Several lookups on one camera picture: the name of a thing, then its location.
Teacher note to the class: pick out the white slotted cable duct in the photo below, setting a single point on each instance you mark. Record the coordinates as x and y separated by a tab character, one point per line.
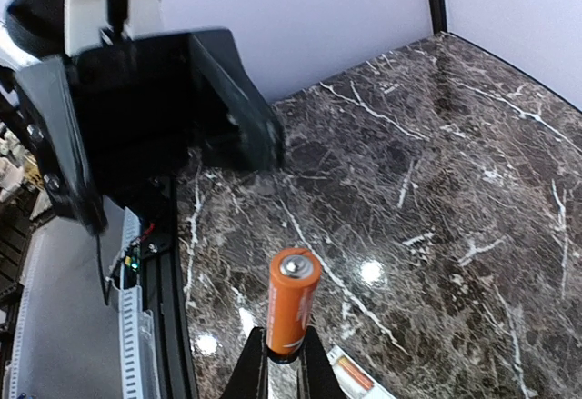
68	343

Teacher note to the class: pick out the black front table rail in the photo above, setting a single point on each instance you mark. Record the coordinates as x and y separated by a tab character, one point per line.
165	297

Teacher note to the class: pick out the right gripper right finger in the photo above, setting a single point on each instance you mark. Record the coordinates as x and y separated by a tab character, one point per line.
315	376

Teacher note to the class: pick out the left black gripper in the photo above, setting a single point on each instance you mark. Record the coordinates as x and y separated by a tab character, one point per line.
110	92

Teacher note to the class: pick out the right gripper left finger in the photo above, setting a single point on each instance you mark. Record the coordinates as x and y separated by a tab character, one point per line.
250	376

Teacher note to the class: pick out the white remote control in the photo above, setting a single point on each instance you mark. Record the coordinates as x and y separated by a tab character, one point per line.
353	379

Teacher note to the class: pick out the orange battery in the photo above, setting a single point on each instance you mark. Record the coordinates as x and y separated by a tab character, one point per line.
351	368
294	277

